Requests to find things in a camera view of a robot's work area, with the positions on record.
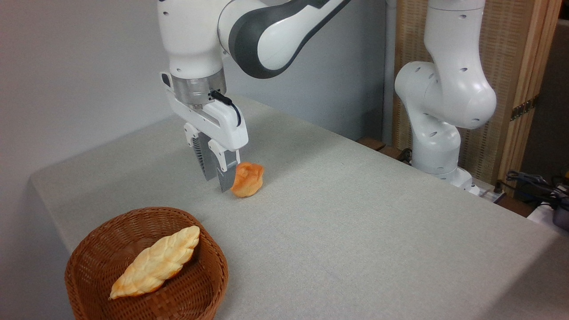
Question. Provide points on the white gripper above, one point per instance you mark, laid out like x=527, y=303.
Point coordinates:
x=229, y=129

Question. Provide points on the round orange bread roll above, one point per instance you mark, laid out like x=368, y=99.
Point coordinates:
x=249, y=180

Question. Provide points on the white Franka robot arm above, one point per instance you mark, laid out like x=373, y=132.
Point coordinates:
x=449, y=89

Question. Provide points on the long pale braided bread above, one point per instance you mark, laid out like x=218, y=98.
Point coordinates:
x=155, y=262

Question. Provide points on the brown woven wicker basket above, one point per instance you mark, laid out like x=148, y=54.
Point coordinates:
x=195, y=284

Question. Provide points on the grey tablecloth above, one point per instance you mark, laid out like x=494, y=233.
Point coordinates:
x=355, y=222

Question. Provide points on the grey vertical pipe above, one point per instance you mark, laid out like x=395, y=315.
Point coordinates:
x=388, y=66

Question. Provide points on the metal screen hinge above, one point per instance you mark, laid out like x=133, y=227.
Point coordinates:
x=523, y=108

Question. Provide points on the wicker and wood folding screen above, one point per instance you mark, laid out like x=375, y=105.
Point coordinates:
x=511, y=49

